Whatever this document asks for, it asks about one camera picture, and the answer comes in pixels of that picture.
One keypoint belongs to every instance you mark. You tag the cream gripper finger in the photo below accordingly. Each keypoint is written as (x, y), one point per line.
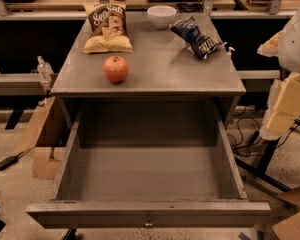
(270, 47)
(283, 107)

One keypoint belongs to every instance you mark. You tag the red apple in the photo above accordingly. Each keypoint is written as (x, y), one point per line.
(115, 69)

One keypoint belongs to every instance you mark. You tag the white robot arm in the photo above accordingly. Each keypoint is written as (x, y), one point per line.
(289, 45)

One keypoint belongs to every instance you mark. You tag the grey cabinet with top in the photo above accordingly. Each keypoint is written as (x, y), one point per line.
(159, 66)

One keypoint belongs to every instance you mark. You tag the open grey top drawer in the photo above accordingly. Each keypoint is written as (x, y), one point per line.
(148, 164)

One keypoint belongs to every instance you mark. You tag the blue chips bag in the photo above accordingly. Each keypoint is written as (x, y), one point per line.
(196, 42)

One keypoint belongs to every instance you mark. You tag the white bowl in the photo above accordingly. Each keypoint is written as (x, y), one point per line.
(161, 16)

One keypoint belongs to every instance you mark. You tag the cardboard box bottom right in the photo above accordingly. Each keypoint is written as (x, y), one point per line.
(289, 229)

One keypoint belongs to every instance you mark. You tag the cardboard box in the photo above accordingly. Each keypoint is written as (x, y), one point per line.
(289, 229)
(43, 135)

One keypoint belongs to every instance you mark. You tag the sea salt chips bag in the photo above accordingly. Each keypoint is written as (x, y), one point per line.
(109, 32)

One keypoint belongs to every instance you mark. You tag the clear plastic bottle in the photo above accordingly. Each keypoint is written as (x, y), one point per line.
(44, 69)

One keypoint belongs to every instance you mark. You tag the cardboard box left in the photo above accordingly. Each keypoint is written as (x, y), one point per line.
(43, 135)

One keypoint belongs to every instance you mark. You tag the grey bench left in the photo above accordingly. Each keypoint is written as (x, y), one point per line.
(19, 92)

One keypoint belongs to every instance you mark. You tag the black power adapter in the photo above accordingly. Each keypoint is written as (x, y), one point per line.
(7, 162)

